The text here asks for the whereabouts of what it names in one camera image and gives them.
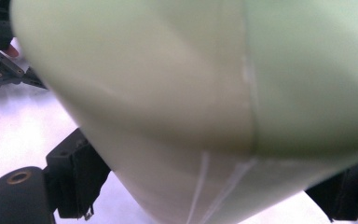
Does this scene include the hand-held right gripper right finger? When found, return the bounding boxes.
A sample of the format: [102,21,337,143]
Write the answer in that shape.
[304,158,358,223]

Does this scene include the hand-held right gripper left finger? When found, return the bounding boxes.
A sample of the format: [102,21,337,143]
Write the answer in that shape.
[45,128,112,220]

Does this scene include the green pump bottle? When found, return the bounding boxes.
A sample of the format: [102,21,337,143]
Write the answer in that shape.
[9,0,358,224]

